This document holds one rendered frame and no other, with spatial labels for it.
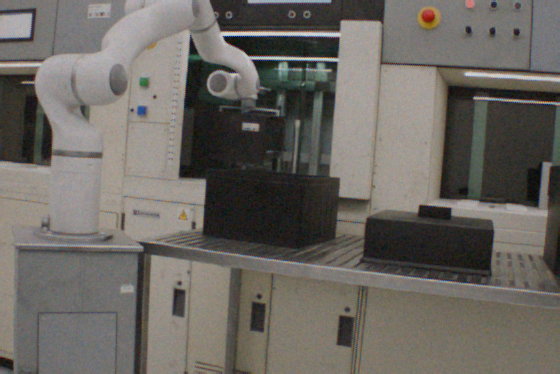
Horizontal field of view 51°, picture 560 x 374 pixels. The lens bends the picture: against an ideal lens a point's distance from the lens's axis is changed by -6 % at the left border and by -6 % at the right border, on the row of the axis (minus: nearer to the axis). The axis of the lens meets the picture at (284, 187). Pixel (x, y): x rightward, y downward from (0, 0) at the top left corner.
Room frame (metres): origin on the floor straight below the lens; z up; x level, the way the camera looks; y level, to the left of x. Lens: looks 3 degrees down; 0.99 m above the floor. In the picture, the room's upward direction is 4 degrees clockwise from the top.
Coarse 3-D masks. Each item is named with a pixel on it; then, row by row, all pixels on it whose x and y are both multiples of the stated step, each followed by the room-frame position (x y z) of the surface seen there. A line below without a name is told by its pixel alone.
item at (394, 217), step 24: (384, 216) 1.43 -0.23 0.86; (408, 216) 1.46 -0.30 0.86; (432, 216) 1.47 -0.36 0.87; (456, 216) 1.56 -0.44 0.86; (384, 240) 1.37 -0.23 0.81; (408, 240) 1.35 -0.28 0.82; (432, 240) 1.33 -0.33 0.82; (456, 240) 1.32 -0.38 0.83; (480, 240) 1.30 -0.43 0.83; (408, 264) 1.35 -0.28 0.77; (432, 264) 1.33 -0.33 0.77; (456, 264) 1.32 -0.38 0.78; (480, 264) 1.30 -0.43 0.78
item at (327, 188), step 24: (216, 192) 1.59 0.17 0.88; (240, 192) 1.56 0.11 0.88; (264, 192) 1.54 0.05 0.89; (288, 192) 1.51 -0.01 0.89; (312, 192) 1.55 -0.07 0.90; (336, 192) 1.71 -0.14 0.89; (216, 216) 1.59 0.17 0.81; (240, 216) 1.56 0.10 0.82; (264, 216) 1.53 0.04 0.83; (288, 216) 1.51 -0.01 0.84; (312, 216) 1.57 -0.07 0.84; (336, 216) 1.73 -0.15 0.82; (240, 240) 1.56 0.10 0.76; (264, 240) 1.53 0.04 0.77; (288, 240) 1.50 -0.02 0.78; (312, 240) 1.58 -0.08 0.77
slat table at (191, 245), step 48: (144, 240) 1.44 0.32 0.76; (192, 240) 1.51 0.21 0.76; (336, 240) 1.71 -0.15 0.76; (144, 288) 1.43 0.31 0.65; (240, 288) 1.98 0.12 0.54; (384, 288) 1.24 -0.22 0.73; (432, 288) 1.21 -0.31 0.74; (480, 288) 1.18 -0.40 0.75; (528, 288) 1.28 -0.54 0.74; (144, 336) 1.44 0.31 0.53
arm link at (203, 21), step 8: (128, 0) 1.69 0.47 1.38; (136, 0) 1.67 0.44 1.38; (144, 0) 1.66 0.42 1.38; (200, 0) 1.80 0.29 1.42; (208, 0) 1.85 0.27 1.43; (128, 8) 1.69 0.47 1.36; (136, 8) 1.67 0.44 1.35; (200, 8) 1.82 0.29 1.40; (208, 8) 1.85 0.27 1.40; (200, 16) 1.84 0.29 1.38; (208, 16) 1.86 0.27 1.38; (192, 24) 1.86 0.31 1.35; (200, 24) 1.86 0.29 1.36; (208, 24) 1.87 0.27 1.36
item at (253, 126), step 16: (224, 112) 2.25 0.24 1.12; (224, 128) 2.26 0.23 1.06; (240, 128) 2.24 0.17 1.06; (256, 128) 2.22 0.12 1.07; (272, 128) 2.28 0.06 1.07; (224, 144) 2.26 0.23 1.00; (240, 144) 2.24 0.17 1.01; (256, 144) 2.22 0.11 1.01; (272, 144) 2.29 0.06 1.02; (224, 160) 2.26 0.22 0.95; (240, 160) 2.24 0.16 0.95; (256, 160) 2.23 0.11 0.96; (272, 160) 2.39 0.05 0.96
